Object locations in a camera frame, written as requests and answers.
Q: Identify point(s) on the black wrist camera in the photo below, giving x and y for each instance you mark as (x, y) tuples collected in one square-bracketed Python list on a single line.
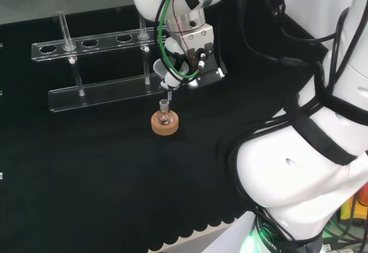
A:
[(212, 69)]

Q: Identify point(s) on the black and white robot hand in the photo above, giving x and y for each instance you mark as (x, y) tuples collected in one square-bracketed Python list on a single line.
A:
[(174, 49)]

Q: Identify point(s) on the clear acrylic funnel stand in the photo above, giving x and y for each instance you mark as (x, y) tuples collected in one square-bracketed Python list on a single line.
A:
[(100, 97)]

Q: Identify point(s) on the yellow stop button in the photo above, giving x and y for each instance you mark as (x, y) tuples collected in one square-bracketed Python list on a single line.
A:
[(360, 207)]

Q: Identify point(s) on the black bench cloth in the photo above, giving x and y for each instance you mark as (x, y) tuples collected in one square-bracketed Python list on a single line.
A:
[(86, 164)]

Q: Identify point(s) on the glass round-bottom flask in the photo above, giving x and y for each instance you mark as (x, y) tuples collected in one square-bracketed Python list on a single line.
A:
[(164, 118)]

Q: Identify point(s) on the clear plastic funnel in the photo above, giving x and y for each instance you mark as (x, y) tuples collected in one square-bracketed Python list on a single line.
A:
[(159, 67)]

